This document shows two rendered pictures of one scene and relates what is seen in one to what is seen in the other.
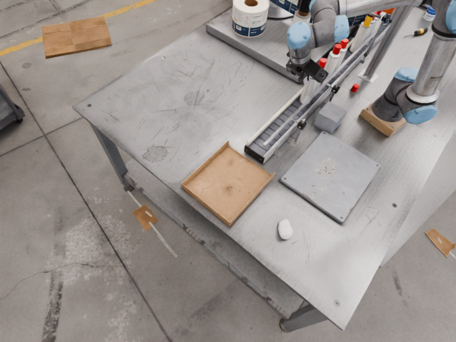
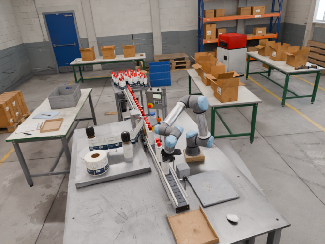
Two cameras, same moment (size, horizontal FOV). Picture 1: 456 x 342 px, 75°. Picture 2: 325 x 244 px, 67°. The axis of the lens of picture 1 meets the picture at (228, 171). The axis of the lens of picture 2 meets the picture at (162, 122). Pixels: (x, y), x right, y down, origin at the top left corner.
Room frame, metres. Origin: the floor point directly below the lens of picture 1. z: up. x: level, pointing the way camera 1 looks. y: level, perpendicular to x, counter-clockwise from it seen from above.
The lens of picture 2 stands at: (-0.02, 0.99, 2.24)
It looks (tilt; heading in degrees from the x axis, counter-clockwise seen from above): 26 degrees down; 310
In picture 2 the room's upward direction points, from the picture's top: 4 degrees counter-clockwise
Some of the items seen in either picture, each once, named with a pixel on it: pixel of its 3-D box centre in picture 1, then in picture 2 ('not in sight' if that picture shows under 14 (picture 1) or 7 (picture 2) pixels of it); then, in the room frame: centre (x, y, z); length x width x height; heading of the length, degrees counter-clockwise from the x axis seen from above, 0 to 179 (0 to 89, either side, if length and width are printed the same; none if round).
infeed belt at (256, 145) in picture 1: (343, 63); (155, 150); (1.44, -0.59, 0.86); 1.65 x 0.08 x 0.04; 144
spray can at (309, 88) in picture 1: (310, 85); (165, 163); (1.10, -0.35, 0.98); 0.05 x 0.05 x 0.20
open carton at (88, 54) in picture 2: not in sight; (87, 53); (6.52, -3.51, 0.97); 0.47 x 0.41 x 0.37; 129
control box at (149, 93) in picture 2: not in sight; (156, 99); (1.48, -0.72, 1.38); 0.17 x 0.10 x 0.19; 19
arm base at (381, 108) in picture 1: (392, 103); (192, 148); (1.09, -0.76, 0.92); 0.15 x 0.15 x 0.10
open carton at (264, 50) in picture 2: not in sight; (266, 47); (2.02, -5.89, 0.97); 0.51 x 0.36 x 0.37; 46
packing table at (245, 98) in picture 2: not in sight; (215, 100); (2.07, -3.18, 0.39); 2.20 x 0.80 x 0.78; 133
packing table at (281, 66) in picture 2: not in sight; (276, 74); (1.57, -5.48, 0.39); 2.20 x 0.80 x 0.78; 133
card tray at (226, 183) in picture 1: (229, 180); (191, 227); (0.63, -0.01, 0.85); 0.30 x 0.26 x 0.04; 144
